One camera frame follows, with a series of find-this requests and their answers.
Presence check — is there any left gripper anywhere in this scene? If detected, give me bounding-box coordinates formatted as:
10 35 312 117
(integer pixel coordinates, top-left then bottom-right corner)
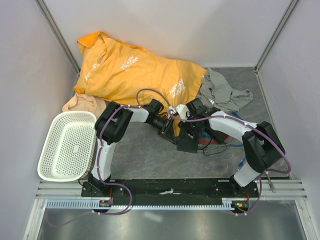
148 116 177 145

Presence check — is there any blue ethernet cable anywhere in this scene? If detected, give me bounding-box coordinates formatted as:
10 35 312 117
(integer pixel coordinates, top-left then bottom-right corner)
199 111 248 171

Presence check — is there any black network switch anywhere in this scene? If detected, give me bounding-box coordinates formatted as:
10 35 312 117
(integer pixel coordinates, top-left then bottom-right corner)
177 127 200 154

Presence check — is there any orange printed t-shirt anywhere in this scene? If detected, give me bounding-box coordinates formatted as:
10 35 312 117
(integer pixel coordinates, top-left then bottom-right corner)
74 31 206 118

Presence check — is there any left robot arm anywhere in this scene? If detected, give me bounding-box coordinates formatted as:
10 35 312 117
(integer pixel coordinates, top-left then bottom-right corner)
88 99 178 197

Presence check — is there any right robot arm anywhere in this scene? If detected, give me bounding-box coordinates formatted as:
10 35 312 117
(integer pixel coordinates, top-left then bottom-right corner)
172 98 287 197

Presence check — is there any grey t-shirt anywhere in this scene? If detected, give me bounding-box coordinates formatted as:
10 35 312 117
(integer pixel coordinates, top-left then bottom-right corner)
197 68 254 113

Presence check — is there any beige cloth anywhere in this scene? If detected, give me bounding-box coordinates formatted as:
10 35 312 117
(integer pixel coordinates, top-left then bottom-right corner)
62 93 107 115

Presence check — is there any white perforated plastic basket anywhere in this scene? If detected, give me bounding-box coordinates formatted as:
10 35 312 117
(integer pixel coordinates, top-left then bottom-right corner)
37 111 97 183

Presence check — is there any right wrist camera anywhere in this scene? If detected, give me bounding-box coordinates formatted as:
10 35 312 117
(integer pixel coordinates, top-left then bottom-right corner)
175 104 191 120

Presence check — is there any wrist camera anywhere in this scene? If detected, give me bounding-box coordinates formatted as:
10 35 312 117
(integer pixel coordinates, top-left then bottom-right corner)
167 106 179 120
175 104 191 120

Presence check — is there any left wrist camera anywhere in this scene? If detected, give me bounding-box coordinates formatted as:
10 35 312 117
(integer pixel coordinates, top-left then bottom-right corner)
167 106 179 120

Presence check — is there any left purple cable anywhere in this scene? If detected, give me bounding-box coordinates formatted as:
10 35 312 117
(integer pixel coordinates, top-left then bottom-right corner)
46 88 176 227

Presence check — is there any purple cable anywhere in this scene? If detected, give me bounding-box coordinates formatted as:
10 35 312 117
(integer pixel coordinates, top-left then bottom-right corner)
46 88 176 227
167 109 292 217

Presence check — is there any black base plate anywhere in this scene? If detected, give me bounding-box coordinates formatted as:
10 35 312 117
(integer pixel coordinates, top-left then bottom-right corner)
81 178 259 205

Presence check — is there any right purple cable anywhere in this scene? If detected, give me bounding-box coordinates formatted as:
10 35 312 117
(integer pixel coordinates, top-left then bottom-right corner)
167 109 292 217

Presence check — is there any grey slotted cable duct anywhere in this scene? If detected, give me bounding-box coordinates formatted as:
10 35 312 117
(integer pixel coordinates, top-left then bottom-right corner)
46 199 249 211

